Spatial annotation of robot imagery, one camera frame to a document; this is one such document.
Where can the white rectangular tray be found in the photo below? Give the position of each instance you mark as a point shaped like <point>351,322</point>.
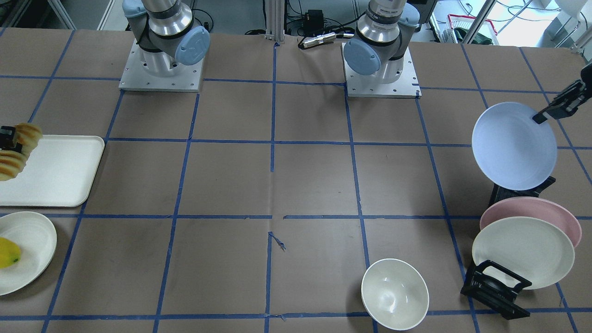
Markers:
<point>59,173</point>

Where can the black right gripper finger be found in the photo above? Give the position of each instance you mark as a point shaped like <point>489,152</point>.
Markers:
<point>9,139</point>

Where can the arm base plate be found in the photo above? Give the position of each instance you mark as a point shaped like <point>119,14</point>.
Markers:
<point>397,79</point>
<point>158,72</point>

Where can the striped bread loaf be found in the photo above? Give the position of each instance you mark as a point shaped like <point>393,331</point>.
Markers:
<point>13,163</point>

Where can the black plate rack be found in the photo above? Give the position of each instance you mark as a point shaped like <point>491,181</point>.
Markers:
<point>488,290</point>

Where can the yellow lemon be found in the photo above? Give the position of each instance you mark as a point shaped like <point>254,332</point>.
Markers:
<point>10,253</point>

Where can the pink round plate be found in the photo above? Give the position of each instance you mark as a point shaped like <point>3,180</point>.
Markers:
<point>536,208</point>

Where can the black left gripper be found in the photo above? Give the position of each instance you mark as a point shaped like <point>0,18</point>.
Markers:
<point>570,98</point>

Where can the cream round plate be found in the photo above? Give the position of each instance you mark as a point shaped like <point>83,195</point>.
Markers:
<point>36,236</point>

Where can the blue round plate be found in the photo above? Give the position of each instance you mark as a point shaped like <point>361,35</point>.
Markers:
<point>511,149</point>

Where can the aluminium frame post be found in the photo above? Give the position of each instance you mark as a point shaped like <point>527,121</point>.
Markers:
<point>275,11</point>

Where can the cream plate in rack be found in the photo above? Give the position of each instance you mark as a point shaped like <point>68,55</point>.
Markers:
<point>534,249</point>

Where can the white bowl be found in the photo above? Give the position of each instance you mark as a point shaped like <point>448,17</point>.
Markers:
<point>395,294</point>

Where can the black power adapter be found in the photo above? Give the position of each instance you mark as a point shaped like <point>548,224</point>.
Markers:
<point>313,22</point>

